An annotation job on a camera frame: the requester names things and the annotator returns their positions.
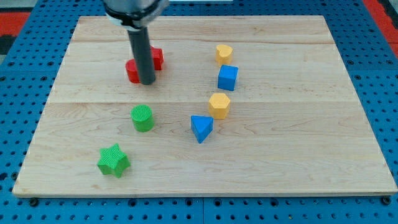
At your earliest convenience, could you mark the yellow heart block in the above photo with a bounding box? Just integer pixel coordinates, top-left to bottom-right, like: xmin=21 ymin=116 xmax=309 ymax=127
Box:
xmin=215 ymin=44 xmax=233 ymax=66

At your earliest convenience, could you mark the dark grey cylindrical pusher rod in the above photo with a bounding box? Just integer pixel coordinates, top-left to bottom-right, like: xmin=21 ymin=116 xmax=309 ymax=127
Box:
xmin=127 ymin=27 xmax=156 ymax=85

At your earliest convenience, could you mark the yellow hexagon block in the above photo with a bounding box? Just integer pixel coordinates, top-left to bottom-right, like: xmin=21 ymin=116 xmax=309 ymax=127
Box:
xmin=208 ymin=93 xmax=231 ymax=119

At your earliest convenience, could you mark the green star block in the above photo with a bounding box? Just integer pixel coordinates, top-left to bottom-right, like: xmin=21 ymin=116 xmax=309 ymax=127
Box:
xmin=97 ymin=143 xmax=131 ymax=178

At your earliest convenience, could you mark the wooden board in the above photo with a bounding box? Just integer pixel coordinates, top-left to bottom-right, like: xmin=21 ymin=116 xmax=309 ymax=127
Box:
xmin=12 ymin=16 xmax=397 ymax=198

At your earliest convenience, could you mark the red star block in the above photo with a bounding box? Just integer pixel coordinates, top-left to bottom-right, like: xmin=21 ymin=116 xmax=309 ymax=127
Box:
xmin=125 ymin=46 xmax=164 ymax=83

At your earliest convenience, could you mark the blue cube block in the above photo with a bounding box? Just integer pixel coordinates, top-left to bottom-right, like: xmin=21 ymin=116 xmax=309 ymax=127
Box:
xmin=217 ymin=65 xmax=239 ymax=91

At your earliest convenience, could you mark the blue triangle block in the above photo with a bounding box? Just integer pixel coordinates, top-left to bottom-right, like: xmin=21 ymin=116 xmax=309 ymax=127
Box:
xmin=190 ymin=115 xmax=214 ymax=144

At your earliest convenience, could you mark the green cylinder block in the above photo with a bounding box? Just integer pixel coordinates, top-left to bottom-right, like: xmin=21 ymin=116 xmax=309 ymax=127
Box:
xmin=131 ymin=105 xmax=154 ymax=132

